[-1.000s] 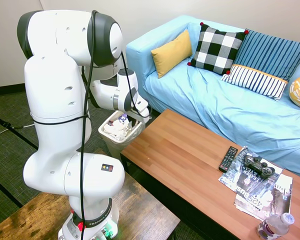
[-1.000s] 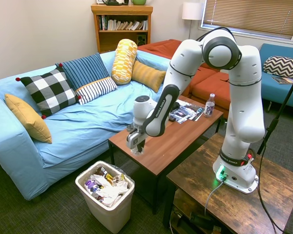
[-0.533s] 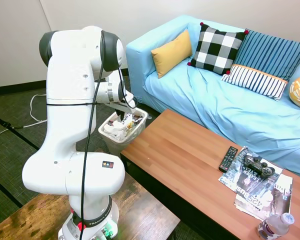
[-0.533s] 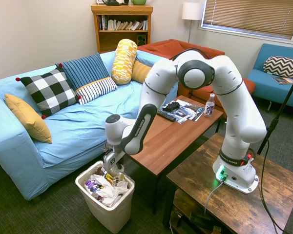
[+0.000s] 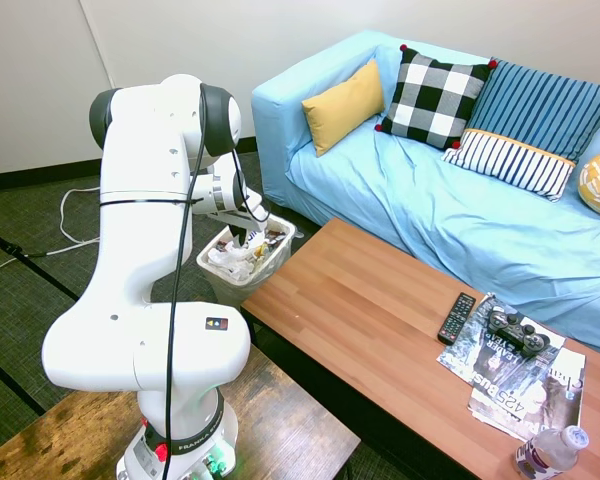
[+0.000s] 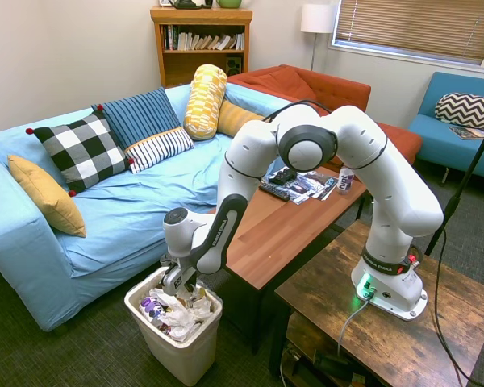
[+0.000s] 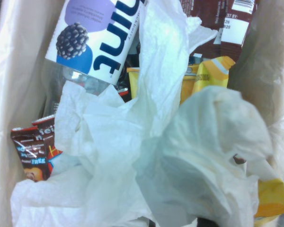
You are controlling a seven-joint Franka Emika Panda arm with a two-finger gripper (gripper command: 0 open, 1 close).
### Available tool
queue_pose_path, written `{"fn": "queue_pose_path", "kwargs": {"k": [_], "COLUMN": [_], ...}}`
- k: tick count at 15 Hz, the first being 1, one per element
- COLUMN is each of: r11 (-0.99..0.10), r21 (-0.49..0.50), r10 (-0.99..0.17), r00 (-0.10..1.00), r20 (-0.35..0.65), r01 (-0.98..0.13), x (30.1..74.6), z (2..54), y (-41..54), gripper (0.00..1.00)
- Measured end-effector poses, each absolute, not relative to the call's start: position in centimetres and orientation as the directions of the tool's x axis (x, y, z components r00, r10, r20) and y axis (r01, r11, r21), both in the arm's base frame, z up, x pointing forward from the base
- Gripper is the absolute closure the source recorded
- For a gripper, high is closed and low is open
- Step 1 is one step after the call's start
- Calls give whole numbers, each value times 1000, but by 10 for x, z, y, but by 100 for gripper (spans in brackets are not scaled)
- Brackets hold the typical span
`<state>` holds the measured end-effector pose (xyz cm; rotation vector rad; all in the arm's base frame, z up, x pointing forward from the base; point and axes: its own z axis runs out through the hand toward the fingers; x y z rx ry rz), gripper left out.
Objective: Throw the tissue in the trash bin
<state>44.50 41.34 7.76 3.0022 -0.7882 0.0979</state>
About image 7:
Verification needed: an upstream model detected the large white paper napkin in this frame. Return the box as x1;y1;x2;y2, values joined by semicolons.
54;0;219;180

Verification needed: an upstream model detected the hint blackberry water bottle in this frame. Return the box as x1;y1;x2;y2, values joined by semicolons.
44;0;149;96

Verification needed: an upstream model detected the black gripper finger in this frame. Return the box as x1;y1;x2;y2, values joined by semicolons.
195;217;220;227

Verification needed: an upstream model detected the flat white paper towel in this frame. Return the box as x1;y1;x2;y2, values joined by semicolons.
10;163;157;227

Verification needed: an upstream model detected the trash bin with plastic liner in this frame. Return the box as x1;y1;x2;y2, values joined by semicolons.
0;0;284;227

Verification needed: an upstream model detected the large brown snack wrapper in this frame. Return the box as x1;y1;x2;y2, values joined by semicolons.
179;0;260;60

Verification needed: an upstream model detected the white tissue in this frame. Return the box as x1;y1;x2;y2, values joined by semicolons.
136;85;279;227

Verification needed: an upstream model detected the brown peanut free bar wrapper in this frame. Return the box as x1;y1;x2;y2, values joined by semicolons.
10;127;50;182

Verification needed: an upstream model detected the brown red bar wrapper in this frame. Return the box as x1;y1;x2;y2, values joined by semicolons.
31;114;63;177

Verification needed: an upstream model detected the yellow striped snack wrapper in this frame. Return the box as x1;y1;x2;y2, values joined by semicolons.
127;56;236;106

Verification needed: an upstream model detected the plain yellow wrapper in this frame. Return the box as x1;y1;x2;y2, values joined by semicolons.
253;178;284;227

